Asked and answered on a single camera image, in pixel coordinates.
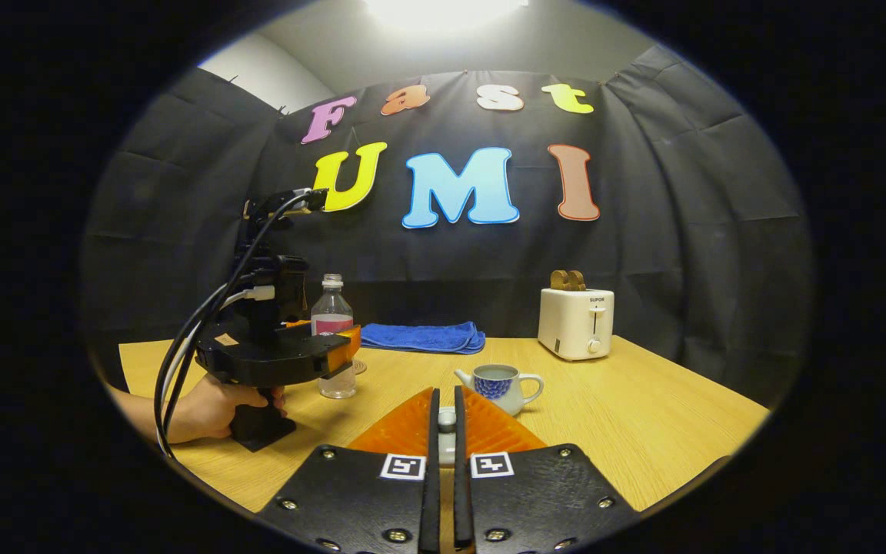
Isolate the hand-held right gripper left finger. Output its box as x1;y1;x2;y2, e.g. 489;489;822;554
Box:
258;387;441;554

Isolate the clear plastic water bottle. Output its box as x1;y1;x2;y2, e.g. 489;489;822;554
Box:
311;273;358;399

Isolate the white cable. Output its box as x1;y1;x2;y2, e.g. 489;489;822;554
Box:
160;286;276;412

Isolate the black backdrop cloth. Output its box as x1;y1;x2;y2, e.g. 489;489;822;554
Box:
82;45;813;409

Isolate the blue folded towel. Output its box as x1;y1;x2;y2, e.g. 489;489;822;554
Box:
360;322;486;355

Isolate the black cable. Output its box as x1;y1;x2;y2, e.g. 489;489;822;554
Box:
153;192;313;459

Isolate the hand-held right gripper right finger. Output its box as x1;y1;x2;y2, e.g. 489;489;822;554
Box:
455;385;640;554

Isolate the white toaster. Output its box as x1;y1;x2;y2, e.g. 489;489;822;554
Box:
538;287;615;362

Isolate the white blue-patterned teacup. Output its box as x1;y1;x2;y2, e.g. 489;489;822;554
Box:
455;363;545;417

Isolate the ceiling light panel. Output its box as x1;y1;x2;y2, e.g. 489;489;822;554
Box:
366;0;528;32

